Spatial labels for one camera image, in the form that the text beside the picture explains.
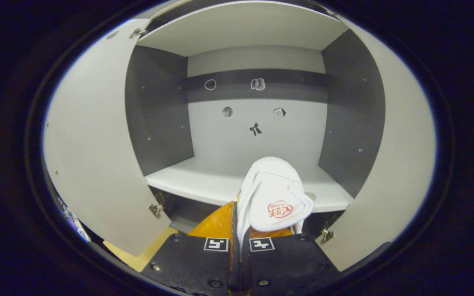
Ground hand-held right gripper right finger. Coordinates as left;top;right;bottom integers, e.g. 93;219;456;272
239;227;343;294

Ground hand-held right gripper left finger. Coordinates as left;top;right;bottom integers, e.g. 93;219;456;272
140;201;238;295

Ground white canvas shoe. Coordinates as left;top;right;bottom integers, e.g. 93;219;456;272
236;156;315;252

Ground grey shoe cabinet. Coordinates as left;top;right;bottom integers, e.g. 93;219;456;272
125;0;386;236

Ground white and blue printed board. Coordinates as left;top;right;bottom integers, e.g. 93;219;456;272
55;193;92;243

